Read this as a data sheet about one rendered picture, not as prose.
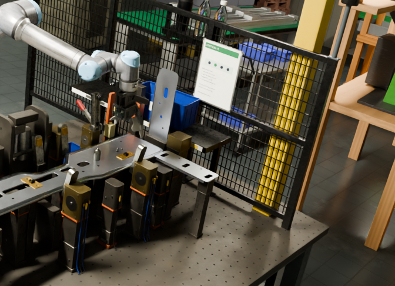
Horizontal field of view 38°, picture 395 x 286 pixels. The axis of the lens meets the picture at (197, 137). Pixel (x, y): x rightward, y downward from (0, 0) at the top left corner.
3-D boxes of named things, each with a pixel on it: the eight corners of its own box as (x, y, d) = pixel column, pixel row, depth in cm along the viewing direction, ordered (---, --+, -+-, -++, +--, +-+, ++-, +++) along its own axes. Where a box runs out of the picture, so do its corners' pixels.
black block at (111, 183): (113, 253, 230) (121, 190, 218) (95, 242, 235) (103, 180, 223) (121, 248, 234) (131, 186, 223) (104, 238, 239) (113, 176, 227)
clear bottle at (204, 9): (201, 37, 281) (208, -3, 273) (191, 34, 284) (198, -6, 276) (208, 36, 286) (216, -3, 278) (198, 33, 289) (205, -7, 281)
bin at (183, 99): (180, 131, 272) (185, 106, 267) (128, 111, 283) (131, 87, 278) (196, 122, 286) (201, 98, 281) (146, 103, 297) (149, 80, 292)
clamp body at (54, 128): (51, 212, 249) (58, 135, 234) (34, 202, 254) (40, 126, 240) (62, 207, 254) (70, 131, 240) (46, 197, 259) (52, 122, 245)
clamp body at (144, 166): (142, 246, 238) (154, 173, 225) (121, 233, 244) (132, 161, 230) (152, 240, 244) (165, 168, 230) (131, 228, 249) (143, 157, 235)
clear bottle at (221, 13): (218, 43, 276) (226, 3, 269) (207, 40, 279) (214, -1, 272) (225, 42, 282) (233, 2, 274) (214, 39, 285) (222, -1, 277)
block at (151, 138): (155, 199, 275) (164, 143, 263) (136, 189, 280) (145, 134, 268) (159, 197, 277) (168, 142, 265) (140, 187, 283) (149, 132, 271)
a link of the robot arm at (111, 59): (86, 53, 219) (112, 58, 217) (98, 47, 229) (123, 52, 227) (84, 72, 222) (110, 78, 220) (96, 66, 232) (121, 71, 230)
